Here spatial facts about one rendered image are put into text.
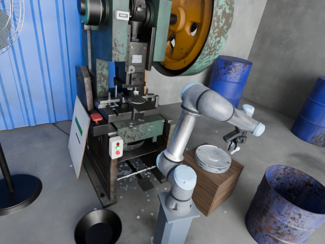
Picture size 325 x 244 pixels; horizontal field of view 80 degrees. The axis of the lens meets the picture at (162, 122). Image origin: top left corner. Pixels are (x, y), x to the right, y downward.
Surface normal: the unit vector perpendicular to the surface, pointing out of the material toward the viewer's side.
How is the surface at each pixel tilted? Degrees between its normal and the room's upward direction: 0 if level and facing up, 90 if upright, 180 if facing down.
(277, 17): 90
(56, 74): 90
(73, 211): 0
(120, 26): 90
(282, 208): 92
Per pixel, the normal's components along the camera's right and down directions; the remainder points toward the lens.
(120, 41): 0.56, 0.47
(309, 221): -0.14, 0.49
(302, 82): -0.82, 0.18
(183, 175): 0.20, -0.80
